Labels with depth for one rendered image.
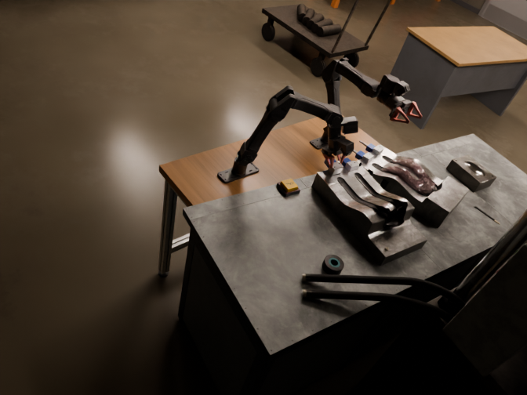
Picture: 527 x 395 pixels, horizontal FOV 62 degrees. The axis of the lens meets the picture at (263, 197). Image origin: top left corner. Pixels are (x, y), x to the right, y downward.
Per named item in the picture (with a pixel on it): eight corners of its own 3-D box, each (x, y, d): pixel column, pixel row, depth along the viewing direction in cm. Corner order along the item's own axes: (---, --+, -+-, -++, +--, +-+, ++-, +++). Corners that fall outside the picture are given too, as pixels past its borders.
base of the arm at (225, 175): (263, 158, 201) (253, 150, 205) (227, 170, 190) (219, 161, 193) (259, 171, 207) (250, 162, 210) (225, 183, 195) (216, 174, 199)
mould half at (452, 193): (351, 169, 223) (359, 153, 215) (376, 152, 239) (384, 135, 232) (437, 228, 204) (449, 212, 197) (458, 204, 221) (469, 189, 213)
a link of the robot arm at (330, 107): (342, 106, 187) (278, 81, 176) (347, 117, 181) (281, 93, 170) (327, 127, 195) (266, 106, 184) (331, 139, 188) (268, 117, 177)
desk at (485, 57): (504, 117, 493) (546, 57, 444) (421, 131, 429) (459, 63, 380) (459, 84, 533) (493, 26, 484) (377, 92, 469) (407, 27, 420)
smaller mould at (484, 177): (445, 168, 242) (452, 159, 237) (462, 164, 250) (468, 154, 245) (473, 192, 231) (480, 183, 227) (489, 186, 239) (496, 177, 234)
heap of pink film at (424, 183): (378, 171, 217) (384, 159, 211) (394, 158, 228) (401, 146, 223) (423, 201, 207) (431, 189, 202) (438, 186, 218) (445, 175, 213)
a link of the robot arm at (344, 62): (385, 85, 202) (339, 52, 216) (373, 88, 197) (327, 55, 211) (375, 106, 210) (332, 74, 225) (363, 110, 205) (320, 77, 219)
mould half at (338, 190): (311, 186, 206) (319, 164, 197) (351, 175, 219) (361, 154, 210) (379, 266, 179) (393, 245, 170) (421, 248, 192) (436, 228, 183)
